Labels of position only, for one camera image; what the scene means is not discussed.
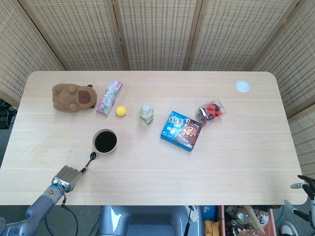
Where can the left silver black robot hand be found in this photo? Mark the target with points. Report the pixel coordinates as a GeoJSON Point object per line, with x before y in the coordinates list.
{"type": "Point", "coordinates": [66, 178]}

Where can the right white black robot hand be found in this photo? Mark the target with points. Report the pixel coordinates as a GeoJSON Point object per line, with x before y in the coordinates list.
{"type": "Point", "coordinates": [312, 205]}

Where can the black spoon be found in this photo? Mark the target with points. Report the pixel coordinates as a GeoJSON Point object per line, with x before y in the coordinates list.
{"type": "Point", "coordinates": [93, 155]}

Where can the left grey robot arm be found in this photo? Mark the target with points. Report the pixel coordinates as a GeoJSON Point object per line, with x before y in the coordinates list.
{"type": "Point", "coordinates": [37, 209]}

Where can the white bowl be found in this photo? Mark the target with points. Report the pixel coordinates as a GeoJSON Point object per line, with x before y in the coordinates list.
{"type": "Point", "coordinates": [93, 145]}

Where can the black coffee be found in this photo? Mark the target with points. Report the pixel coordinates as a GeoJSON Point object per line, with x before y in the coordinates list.
{"type": "Point", "coordinates": [105, 141]}

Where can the white black rounded object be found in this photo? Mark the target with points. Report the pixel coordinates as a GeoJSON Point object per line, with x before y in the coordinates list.
{"type": "Point", "coordinates": [289, 228]}

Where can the orange crate with clutter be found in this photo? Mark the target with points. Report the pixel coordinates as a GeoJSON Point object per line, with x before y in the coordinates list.
{"type": "Point", "coordinates": [246, 221]}

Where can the brown capybara plush toy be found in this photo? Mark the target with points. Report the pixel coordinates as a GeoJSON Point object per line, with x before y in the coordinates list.
{"type": "Point", "coordinates": [66, 98]}

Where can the yellow ball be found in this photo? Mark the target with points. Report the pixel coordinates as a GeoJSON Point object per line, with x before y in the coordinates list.
{"type": "Point", "coordinates": [121, 111]}

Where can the pink floral carton box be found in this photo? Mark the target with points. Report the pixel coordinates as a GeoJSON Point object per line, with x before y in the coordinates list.
{"type": "Point", "coordinates": [109, 98]}

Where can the grey robot torso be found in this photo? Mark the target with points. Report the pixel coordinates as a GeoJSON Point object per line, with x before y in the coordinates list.
{"type": "Point", "coordinates": [147, 221]}

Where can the clear bottle green label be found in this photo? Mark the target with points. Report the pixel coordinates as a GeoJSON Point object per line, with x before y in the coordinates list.
{"type": "Point", "coordinates": [146, 115]}

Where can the blue packet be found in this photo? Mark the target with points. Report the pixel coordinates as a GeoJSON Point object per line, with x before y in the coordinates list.
{"type": "Point", "coordinates": [209, 212]}

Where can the yellow cloth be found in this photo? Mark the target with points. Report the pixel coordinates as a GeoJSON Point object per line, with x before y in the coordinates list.
{"type": "Point", "coordinates": [211, 228]}

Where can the blue cookie box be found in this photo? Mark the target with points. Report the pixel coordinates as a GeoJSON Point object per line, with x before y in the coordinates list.
{"type": "Point", "coordinates": [180, 132]}

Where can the clear box red black pieces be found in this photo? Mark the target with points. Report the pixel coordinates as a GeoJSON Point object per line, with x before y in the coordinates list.
{"type": "Point", "coordinates": [211, 111]}

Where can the white round disc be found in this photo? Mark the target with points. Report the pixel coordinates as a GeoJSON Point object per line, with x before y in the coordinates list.
{"type": "Point", "coordinates": [242, 86]}

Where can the woven bamboo folding screen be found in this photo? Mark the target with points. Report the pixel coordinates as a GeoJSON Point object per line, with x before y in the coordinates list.
{"type": "Point", "coordinates": [157, 32]}

